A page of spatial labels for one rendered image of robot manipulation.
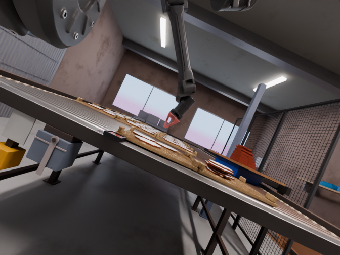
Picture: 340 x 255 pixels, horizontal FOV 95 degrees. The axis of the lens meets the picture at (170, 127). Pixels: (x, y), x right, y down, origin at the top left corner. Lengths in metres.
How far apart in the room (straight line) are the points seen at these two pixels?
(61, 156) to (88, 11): 0.60
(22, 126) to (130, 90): 6.01
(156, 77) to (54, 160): 6.23
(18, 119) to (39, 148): 0.16
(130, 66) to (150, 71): 0.83
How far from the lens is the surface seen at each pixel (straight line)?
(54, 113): 0.78
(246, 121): 2.86
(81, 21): 0.20
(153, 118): 5.47
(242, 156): 1.70
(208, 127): 6.67
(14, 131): 0.89
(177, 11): 0.84
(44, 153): 0.78
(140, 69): 6.95
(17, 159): 0.93
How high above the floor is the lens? 1.04
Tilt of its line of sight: 1 degrees up
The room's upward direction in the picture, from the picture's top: 25 degrees clockwise
